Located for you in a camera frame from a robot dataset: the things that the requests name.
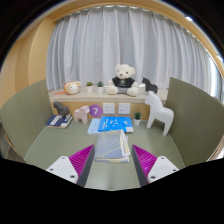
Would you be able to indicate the blue towel with yellow leaf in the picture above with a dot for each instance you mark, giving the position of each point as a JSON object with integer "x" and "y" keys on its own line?
{"x": 111, "y": 146}

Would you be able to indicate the large white wooden horse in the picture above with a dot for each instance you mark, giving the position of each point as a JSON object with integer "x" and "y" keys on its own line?
{"x": 160, "y": 115}

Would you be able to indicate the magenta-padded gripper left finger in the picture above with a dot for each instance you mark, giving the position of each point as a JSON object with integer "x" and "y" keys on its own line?
{"x": 64, "y": 167}

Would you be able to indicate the white teddy bear black shirt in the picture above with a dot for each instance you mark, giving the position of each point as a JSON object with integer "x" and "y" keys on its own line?
{"x": 123, "y": 81}

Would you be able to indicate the grey white curtain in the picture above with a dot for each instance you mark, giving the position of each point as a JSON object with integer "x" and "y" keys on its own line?
{"x": 123, "y": 40}

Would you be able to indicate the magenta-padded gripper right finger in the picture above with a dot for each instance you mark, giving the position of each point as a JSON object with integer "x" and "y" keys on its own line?
{"x": 160, "y": 167}

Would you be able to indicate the small potted plant white pot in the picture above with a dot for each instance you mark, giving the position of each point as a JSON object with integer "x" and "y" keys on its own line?
{"x": 137, "y": 121}
{"x": 89, "y": 89}
{"x": 100, "y": 89}

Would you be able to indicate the small black wooden horse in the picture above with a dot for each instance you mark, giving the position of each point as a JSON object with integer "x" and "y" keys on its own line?
{"x": 150, "y": 86}

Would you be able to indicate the purple round number disc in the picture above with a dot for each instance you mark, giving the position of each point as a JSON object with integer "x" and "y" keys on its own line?
{"x": 96, "y": 110}

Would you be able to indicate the white wall socket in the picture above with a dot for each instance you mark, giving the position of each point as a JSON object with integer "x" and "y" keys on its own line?
{"x": 124, "y": 108}
{"x": 108, "y": 108}

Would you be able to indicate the light wooden shelf ledge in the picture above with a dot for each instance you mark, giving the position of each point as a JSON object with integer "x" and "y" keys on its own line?
{"x": 80, "y": 98}

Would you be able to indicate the bright blue book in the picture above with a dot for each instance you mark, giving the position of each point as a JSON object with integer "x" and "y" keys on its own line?
{"x": 115, "y": 123}

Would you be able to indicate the pink wooden horse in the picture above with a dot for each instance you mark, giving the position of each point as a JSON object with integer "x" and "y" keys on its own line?
{"x": 81, "y": 114}

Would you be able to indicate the green partition panel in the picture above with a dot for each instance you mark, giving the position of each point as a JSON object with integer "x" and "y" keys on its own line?
{"x": 26, "y": 116}
{"x": 196, "y": 123}

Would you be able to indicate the cream round plush toy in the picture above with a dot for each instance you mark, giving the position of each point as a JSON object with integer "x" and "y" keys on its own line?
{"x": 72, "y": 88}

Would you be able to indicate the dark grey wooden horse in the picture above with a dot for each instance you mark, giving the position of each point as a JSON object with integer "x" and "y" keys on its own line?
{"x": 62, "y": 109}

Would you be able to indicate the dark blue book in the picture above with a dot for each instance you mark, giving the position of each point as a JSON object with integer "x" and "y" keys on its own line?
{"x": 56, "y": 121}

